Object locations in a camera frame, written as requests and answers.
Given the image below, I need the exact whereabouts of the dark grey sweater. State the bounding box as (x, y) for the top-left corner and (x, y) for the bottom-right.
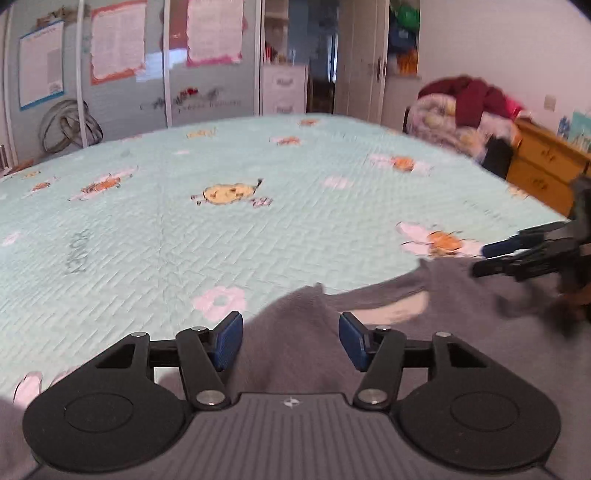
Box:
(1, 259), (590, 479)

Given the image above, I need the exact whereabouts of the yellow wooden desk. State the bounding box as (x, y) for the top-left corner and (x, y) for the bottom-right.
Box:
(506, 119), (590, 217)

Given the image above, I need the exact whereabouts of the teal quilted bee bedspread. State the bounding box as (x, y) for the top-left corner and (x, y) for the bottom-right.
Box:
(1, 115), (559, 397)

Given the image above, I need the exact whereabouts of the dark red jacket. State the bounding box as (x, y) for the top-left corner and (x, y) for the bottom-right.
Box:
(418, 75), (525, 128)

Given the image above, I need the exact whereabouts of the rolled floral quilt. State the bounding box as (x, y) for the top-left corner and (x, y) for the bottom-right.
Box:
(405, 94), (521, 164)

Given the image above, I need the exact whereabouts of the white room door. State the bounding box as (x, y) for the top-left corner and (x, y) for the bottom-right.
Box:
(334, 0), (390, 124)

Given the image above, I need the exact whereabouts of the white drawer cabinet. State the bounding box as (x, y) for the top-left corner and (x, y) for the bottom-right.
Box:
(262, 64), (308, 115)

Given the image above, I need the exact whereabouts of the grey sliding door wardrobe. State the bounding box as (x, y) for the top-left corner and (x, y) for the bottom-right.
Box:
(1, 1), (262, 169)

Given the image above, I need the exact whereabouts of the pink framed poster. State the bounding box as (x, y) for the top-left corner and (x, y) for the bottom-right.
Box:
(186, 0), (243, 67)

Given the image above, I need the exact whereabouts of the orange framed poster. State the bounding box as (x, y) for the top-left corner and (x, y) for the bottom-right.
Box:
(90, 1), (147, 85)

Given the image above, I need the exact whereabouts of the blue framed poster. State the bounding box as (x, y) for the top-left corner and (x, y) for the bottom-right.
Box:
(18, 21), (64, 111)

